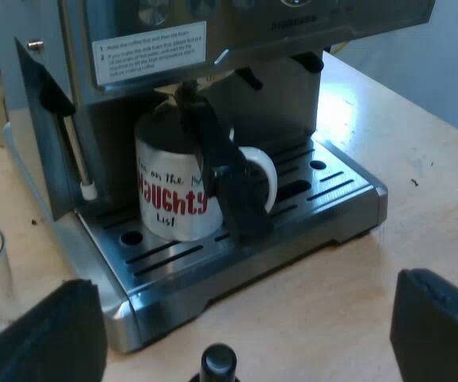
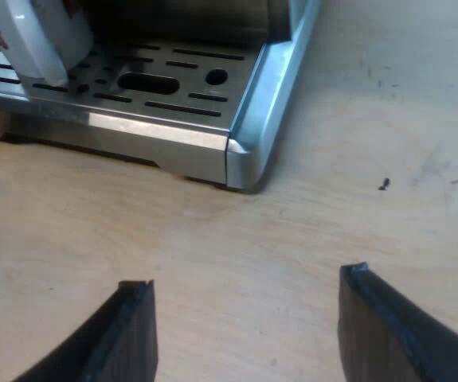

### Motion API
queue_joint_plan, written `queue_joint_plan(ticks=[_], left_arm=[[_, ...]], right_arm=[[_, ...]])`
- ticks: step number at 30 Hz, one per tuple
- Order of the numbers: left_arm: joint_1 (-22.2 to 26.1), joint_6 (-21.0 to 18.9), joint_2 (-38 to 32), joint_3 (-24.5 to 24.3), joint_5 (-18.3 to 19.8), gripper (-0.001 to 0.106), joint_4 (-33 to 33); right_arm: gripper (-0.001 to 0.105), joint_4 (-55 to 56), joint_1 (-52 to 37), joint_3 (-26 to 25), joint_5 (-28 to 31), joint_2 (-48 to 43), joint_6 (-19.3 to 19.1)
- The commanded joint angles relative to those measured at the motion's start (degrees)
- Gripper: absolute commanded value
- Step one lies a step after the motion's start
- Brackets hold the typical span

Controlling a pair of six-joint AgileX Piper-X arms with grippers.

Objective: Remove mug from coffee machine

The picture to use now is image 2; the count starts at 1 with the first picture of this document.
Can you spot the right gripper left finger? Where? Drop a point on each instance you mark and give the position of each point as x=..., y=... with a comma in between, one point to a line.
x=113, y=342

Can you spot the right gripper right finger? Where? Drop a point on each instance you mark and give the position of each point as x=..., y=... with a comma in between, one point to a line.
x=388, y=338

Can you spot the steel espresso machine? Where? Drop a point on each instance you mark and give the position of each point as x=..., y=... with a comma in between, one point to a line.
x=181, y=99

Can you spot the white mug with red and black print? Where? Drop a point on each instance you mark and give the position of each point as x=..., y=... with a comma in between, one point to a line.
x=37, y=36

